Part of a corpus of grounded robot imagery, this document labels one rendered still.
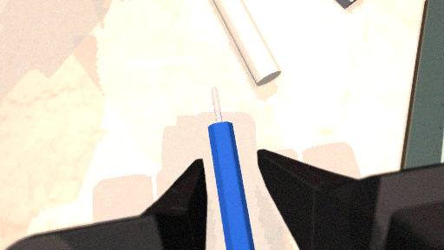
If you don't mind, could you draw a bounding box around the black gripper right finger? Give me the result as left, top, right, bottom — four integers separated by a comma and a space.
257, 148, 444, 250

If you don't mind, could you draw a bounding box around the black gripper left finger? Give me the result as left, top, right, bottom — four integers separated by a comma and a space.
4, 158, 208, 250

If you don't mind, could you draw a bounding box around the cream cylinder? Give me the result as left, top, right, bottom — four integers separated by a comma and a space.
213, 0, 282, 86

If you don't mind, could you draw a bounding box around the blue stylus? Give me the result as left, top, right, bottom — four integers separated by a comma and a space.
208, 88, 255, 250

